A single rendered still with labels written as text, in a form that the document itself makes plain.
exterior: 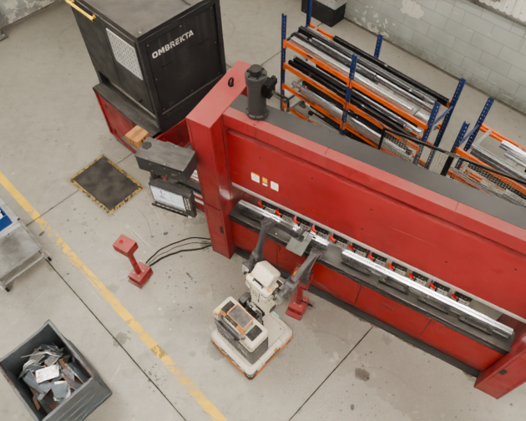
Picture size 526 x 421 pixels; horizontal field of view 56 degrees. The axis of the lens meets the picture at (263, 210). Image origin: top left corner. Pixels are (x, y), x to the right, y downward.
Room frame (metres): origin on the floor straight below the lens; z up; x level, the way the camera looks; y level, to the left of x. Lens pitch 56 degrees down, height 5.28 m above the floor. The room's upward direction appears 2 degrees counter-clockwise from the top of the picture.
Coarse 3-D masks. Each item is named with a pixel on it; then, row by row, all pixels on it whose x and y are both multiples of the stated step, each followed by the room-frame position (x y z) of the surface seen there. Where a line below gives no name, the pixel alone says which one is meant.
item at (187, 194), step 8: (152, 184) 2.82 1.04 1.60; (160, 184) 2.82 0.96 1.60; (168, 184) 2.83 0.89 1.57; (176, 192) 2.71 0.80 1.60; (184, 192) 2.71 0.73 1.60; (192, 192) 2.75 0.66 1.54; (184, 200) 2.69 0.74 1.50; (192, 200) 2.67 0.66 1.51; (168, 208) 2.77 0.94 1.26; (176, 208) 2.73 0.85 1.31; (192, 208) 2.66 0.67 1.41; (192, 216) 2.66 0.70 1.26
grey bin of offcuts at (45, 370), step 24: (48, 336) 1.77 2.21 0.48; (0, 360) 1.47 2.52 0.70; (24, 360) 1.56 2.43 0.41; (48, 360) 1.50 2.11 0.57; (72, 360) 1.64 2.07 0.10; (24, 384) 1.38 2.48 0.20; (48, 384) 1.28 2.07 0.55; (72, 384) 1.26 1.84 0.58; (96, 384) 1.27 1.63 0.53; (48, 408) 1.16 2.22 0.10; (72, 408) 1.07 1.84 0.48
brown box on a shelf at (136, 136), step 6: (138, 126) 4.05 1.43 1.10; (132, 132) 3.96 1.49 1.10; (138, 132) 3.95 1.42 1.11; (144, 132) 3.96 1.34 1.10; (126, 138) 3.92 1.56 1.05; (132, 138) 3.87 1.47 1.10; (138, 138) 3.87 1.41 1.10; (144, 138) 3.90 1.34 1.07; (132, 144) 3.87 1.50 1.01; (138, 144) 3.81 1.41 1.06
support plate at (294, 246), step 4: (308, 236) 2.55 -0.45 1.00; (312, 236) 2.55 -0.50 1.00; (292, 240) 2.51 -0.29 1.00; (296, 240) 2.51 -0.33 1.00; (304, 240) 2.51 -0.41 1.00; (308, 240) 2.51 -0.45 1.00; (288, 244) 2.47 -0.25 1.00; (292, 244) 2.47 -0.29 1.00; (296, 244) 2.46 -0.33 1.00; (300, 244) 2.46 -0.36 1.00; (304, 244) 2.46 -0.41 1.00; (288, 248) 2.42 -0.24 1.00; (292, 248) 2.42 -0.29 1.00; (296, 248) 2.42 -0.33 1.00; (300, 248) 2.41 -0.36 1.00; (304, 248) 2.41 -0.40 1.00; (296, 252) 2.37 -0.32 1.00; (300, 252) 2.37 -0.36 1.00
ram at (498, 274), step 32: (256, 160) 2.86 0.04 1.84; (288, 160) 2.69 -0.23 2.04; (256, 192) 2.87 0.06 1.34; (288, 192) 2.69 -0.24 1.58; (320, 192) 2.52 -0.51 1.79; (352, 192) 2.37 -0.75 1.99; (352, 224) 2.34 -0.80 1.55; (384, 224) 2.20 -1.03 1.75; (416, 224) 2.08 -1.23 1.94; (448, 224) 1.99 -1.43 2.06; (384, 256) 2.15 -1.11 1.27; (416, 256) 2.02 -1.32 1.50; (448, 256) 1.90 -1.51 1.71; (480, 256) 1.79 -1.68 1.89; (512, 256) 1.70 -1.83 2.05; (480, 288) 1.72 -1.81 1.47; (512, 288) 1.62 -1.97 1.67
